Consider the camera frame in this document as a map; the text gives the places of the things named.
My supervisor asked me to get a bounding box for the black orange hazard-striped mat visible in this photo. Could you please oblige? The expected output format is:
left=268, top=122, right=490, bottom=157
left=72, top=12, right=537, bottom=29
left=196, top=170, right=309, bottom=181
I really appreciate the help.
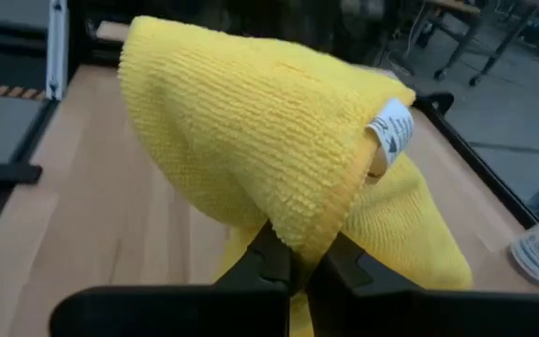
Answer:
left=0, top=80, right=49, bottom=102

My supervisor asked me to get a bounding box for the silver aluminium profile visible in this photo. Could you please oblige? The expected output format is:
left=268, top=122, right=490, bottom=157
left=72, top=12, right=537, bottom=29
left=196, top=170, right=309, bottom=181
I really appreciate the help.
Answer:
left=46, top=0, right=70, bottom=102

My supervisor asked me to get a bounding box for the wooden desk on casters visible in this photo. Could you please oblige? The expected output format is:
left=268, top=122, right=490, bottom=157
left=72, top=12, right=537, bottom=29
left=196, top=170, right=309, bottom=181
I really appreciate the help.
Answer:
left=409, top=0, right=539, bottom=88

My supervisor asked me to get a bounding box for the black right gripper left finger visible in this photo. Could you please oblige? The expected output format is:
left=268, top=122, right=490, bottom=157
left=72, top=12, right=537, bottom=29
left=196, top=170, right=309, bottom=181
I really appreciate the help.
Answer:
left=49, top=219, right=295, bottom=337

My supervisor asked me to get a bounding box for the yellow microfiber towel white label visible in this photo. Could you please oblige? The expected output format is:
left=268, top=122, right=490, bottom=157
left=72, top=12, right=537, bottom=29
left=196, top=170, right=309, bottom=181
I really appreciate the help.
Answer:
left=117, top=15, right=474, bottom=337

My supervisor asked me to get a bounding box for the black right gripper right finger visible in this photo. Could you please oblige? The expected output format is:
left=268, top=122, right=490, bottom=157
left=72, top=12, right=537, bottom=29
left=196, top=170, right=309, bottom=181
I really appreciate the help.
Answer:
left=305, top=231, right=539, bottom=337

